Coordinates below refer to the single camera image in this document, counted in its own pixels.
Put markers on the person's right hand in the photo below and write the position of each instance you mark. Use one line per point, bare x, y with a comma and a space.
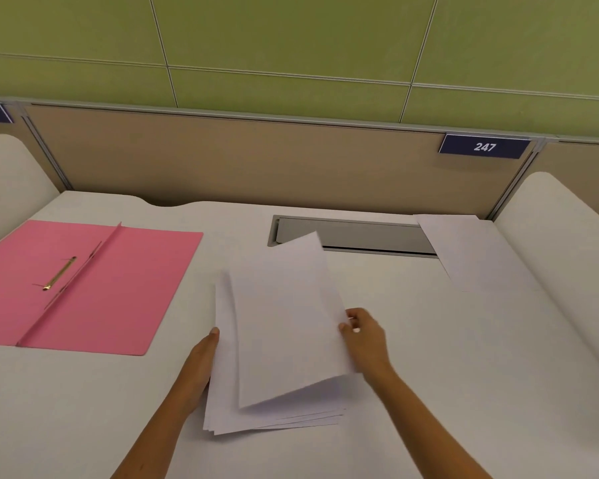
369, 344

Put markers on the person's left hand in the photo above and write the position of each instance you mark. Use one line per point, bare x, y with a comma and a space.
199, 361

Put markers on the person's right thumb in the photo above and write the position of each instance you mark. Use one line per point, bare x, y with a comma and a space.
347, 336

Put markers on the person's left thumb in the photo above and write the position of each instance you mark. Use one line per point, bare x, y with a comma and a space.
213, 344

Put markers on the stack of white papers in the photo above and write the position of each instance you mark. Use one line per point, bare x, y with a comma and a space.
259, 416

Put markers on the person's left forearm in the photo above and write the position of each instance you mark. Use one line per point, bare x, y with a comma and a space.
154, 429

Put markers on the person's right forearm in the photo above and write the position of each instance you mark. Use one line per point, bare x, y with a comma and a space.
429, 426

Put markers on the pink paper folder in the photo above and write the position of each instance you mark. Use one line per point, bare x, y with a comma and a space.
87, 286

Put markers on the single white paper sheet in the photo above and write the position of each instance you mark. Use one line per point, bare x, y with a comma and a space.
471, 251

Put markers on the brass folder fastener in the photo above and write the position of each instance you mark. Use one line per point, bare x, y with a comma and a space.
60, 278

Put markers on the beige desk partition panel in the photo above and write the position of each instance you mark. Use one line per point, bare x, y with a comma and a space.
259, 159

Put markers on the blue number sign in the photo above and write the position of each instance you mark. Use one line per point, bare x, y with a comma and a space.
483, 146

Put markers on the white rounded side divider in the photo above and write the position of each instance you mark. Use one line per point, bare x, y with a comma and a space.
561, 239
10, 184

